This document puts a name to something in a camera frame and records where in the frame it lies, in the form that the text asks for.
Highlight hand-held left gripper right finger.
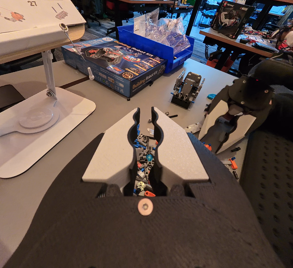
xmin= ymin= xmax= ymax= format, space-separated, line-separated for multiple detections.
xmin=151 ymin=107 xmax=209 ymax=190

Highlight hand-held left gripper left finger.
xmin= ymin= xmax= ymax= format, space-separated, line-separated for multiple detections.
xmin=82 ymin=107 xmax=140 ymax=190

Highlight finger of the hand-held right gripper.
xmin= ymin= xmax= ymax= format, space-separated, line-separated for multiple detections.
xmin=198 ymin=100 xmax=230 ymax=140
xmin=215 ymin=113 xmax=257 ymax=154

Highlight pile of small building parts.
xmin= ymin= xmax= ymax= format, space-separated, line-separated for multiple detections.
xmin=133 ymin=118 xmax=161 ymax=197

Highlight person's right forearm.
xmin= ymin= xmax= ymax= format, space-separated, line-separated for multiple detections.
xmin=246 ymin=92 xmax=293 ymax=137

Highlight grey rectangular panel piece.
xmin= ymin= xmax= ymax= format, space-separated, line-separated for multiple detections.
xmin=186 ymin=122 xmax=202 ymax=134

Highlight grey partly built model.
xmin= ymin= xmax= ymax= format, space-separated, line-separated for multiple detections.
xmin=170 ymin=71 xmax=206 ymax=109

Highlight black toy car box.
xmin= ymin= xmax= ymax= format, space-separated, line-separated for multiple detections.
xmin=211 ymin=0 xmax=255 ymax=39

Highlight white book stand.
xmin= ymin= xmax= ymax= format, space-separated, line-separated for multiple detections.
xmin=0 ymin=18 xmax=96 ymax=179

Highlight blue robot kit box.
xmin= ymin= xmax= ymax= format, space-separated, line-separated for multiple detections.
xmin=61 ymin=36 xmax=168 ymax=98

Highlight clear plastic bags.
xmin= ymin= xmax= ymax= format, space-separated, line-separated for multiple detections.
xmin=133 ymin=8 xmax=191 ymax=50

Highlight blue plastic bin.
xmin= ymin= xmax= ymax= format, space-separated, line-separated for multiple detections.
xmin=117 ymin=24 xmax=195 ymax=74

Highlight open instruction booklet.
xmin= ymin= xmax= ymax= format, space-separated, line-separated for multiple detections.
xmin=0 ymin=0 xmax=84 ymax=35

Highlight dark table cable hatch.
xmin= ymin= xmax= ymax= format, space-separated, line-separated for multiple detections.
xmin=0 ymin=84 xmax=25 ymax=110

